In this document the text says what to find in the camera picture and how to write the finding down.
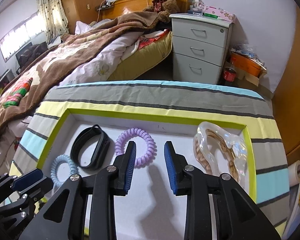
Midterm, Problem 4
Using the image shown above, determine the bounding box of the gold chain hair clip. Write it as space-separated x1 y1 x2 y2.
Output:
193 121 248 186

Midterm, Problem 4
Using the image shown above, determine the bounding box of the green white shallow box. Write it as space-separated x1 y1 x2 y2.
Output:
36 108 257 240

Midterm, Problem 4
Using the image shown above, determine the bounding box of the wooden wardrobe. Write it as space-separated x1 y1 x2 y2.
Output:
57 0 107 35

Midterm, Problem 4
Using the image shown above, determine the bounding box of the purple spiral hair tie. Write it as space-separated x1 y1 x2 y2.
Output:
114 127 157 169

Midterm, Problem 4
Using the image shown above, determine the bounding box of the brown teddy bear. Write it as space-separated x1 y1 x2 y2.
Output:
143 0 180 23

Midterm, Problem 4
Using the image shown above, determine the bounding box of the striped table cloth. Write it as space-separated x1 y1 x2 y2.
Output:
10 81 289 234

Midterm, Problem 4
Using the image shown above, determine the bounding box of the grey three-drawer nightstand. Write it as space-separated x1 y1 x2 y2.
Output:
170 13 233 85

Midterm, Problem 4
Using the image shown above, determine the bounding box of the pink flowered box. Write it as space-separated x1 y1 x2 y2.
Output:
203 5 236 23

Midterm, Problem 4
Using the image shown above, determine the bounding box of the black wristband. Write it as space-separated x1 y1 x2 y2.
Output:
70 124 111 171

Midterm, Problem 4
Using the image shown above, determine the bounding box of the blue spiral hair tie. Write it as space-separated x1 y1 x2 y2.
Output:
50 154 79 188

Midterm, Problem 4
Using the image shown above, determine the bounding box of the paper towel roll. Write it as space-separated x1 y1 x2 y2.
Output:
288 160 300 187

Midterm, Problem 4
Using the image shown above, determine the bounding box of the dotted curtain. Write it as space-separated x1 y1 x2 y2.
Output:
37 0 69 44

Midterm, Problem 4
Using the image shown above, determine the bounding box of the orange storage box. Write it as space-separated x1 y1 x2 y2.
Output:
230 52 262 77

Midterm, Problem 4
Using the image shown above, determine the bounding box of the white floral bedsheet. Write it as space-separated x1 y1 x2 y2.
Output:
59 32 143 86

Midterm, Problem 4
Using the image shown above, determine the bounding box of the yellow mattress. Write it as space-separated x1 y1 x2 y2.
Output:
108 31 172 81

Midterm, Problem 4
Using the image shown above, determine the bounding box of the wooden headboard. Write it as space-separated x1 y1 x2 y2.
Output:
100 0 189 19

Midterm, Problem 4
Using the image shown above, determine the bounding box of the brown patterned blanket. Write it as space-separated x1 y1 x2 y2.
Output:
0 11 159 137

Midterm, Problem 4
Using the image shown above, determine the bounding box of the cola bottle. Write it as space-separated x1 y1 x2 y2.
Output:
223 61 237 86

